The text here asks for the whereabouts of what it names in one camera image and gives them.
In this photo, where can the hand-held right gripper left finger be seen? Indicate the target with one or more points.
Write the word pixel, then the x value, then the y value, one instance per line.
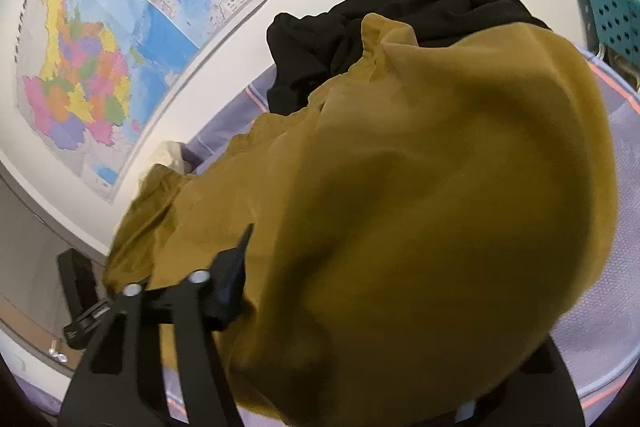
pixel 232 277

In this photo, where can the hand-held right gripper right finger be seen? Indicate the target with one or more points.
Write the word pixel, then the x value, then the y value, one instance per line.
pixel 555 387

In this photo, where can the olive button-up shirt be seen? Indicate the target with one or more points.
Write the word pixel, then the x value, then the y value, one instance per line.
pixel 425 207

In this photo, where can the purple bed sheet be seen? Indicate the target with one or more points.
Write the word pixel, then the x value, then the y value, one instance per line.
pixel 600 307

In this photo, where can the cream fluffy cloth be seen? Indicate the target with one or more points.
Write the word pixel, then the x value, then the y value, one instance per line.
pixel 170 157

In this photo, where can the black cloth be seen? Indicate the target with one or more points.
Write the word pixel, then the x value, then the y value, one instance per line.
pixel 400 7

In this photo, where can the colourful wall map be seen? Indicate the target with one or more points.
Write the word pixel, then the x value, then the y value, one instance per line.
pixel 100 57

